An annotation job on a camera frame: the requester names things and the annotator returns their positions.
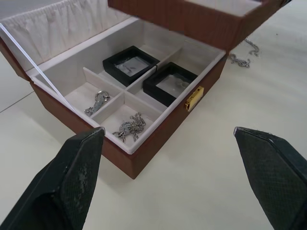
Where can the gold box clasp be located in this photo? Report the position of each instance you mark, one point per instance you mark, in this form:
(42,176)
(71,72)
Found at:
(194,98)

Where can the white lid stay ribbon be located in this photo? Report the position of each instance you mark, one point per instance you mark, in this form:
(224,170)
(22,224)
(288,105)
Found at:
(36,69)

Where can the brown insert tray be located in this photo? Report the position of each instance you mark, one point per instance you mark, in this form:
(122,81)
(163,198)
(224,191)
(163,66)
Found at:
(204,16)

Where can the black square display case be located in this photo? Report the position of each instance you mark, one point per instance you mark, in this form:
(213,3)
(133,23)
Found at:
(169,83)
(130,65)

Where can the brown jewelry box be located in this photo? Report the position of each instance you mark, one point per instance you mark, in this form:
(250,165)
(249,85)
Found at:
(134,79)

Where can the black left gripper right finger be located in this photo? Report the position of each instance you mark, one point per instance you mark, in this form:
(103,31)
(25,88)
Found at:
(271,177)

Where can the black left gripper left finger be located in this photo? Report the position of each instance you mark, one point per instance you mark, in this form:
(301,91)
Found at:
(64,182)

